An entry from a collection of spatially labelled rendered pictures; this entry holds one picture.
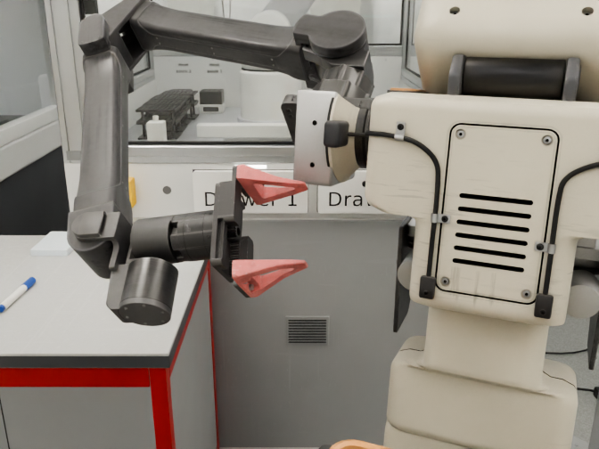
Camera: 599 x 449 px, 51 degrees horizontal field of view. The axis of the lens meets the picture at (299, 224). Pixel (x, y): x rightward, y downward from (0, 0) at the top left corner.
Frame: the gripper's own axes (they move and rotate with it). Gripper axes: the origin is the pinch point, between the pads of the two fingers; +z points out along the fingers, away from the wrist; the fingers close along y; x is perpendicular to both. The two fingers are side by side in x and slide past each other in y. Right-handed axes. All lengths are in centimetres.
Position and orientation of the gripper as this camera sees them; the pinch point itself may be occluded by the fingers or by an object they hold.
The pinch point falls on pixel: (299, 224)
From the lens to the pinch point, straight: 70.1
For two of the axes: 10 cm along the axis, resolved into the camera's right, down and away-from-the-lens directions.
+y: 0.0, 9.0, -4.4
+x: -2.7, -4.2, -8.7
